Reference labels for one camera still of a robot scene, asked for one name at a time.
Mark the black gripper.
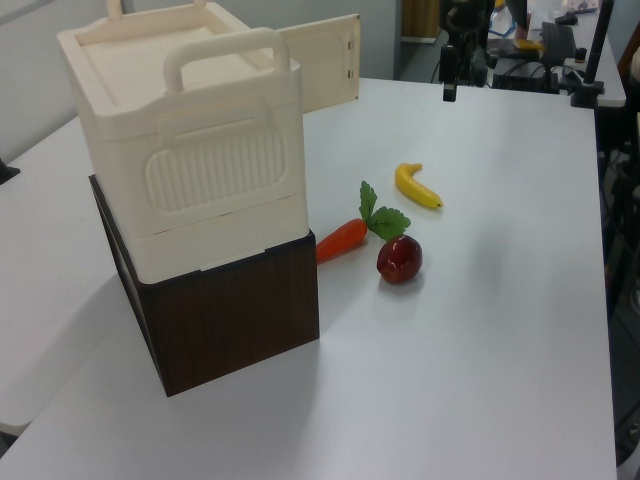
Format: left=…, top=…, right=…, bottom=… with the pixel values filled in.
left=439, top=44, right=460, bottom=103

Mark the cream cabinet door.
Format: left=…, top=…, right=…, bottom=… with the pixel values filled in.
left=277, top=13, right=362, bottom=114

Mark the black equipment box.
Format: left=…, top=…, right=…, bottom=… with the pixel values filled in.
left=492, top=55, right=561, bottom=94

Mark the tan board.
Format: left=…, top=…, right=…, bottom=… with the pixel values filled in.
left=399, top=0, right=442, bottom=45

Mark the yellow toy banana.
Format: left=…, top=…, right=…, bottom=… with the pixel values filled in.
left=394, top=162, right=445, bottom=210

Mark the black keyboard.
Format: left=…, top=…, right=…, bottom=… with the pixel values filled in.
left=541, top=22, right=576, bottom=69

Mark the black pole with clamp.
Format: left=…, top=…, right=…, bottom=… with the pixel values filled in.
left=569, top=0, right=617, bottom=109

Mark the dark red toy apple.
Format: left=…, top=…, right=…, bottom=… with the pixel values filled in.
left=376, top=234, right=425, bottom=285

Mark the orange toy carrot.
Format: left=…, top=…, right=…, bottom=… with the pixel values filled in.
left=315, top=180, right=412, bottom=265

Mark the cream plastic tray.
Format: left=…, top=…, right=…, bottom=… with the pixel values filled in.
left=56, top=0, right=305, bottom=287

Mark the dark wood grain box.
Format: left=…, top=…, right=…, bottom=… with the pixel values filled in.
left=88, top=173, right=321, bottom=399

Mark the black table clamp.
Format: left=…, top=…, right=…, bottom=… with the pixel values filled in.
left=0, top=157, right=22, bottom=186

